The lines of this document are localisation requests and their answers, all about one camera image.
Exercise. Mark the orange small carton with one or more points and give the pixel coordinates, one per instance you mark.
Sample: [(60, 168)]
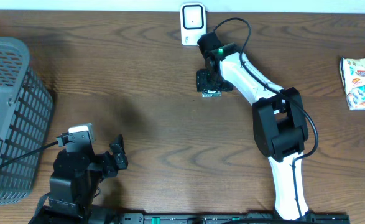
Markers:
[(356, 106)]

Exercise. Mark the grey plastic basket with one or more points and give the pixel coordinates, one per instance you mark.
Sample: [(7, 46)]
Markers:
[(26, 110)]

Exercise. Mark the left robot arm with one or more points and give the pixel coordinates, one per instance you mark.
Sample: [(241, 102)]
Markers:
[(74, 183)]

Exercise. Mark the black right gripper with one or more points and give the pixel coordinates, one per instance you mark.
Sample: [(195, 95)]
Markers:
[(224, 86)]

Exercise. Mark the dark green round-logo box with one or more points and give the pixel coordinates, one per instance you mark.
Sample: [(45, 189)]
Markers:
[(210, 94)]

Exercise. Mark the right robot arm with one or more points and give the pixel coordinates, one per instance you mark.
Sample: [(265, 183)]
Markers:
[(279, 127)]

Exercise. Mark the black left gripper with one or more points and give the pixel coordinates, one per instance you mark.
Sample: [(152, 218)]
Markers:
[(119, 153)]

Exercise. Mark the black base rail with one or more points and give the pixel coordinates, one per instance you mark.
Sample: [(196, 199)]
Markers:
[(253, 217)]

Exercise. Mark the white snack bag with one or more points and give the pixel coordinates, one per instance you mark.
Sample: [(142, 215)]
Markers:
[(352, 72)]

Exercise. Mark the white barcode scanner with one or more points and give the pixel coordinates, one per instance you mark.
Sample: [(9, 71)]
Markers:
[(192, 22)]

